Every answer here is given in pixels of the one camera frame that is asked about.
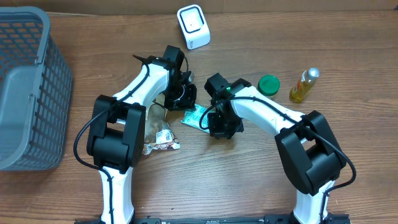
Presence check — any white barcode scanner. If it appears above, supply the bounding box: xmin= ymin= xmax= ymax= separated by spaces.
xmin=177 ymin=4 xmax=211 ymax=50

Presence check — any teal snack packet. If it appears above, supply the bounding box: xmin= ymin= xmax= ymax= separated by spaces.
xmin=181 ymin=104 xmax=209 ymax=133

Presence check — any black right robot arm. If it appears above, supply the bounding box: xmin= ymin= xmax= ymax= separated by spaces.
xmin=204 ymin=73 xmax=350 ymax=223

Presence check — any green lid jar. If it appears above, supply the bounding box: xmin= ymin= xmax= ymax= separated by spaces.
xmin=257 ymin=75 xmax=280 ymax=98

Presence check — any grey plastic basket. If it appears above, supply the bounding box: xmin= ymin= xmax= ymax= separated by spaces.
xmin=1 ymin=6 xmax=73 ymax=171

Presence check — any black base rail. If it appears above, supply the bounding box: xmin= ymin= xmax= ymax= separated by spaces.
xmin=74 ymin=212 xmax=351 ymax=224

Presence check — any yellow dish soap bottle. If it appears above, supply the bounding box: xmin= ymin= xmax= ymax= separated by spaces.
xmin=289 ymin=67 xmax=320 ymax=103

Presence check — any brown snack pouch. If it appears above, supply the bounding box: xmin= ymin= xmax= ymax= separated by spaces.
xmin=142 ymin=94 xmax=180 ymax=156

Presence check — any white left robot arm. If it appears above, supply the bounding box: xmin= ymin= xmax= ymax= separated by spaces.
xmin=85 ymin=45 xmax=197 ymax=223

